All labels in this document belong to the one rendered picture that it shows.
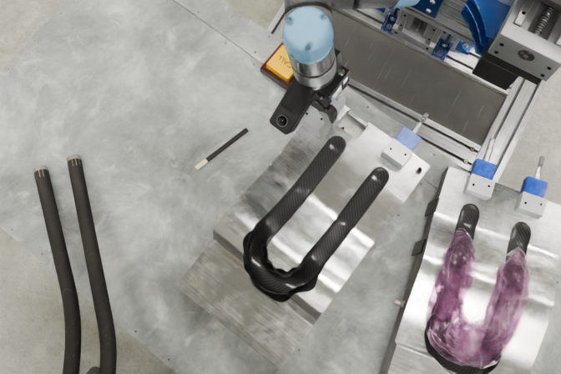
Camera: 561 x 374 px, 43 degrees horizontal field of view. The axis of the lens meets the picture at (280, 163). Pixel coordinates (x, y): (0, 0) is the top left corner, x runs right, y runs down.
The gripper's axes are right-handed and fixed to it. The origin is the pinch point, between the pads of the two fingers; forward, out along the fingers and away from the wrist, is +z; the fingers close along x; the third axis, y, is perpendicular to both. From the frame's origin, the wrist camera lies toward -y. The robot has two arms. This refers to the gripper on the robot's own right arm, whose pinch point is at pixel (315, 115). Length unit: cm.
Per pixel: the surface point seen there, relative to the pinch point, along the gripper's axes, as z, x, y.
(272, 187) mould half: 4.0, -0.9, -16.1
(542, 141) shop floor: 104, -40, 61
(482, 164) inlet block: 11.9, -31.1, 13.9
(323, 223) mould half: 5.4, -13.2, -15.8
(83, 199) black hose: 3, 29, -41
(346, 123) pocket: 9.0, -3.8, 4.3
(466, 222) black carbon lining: 13.3, -35.2, 2.4
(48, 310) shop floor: 84, 53, -80
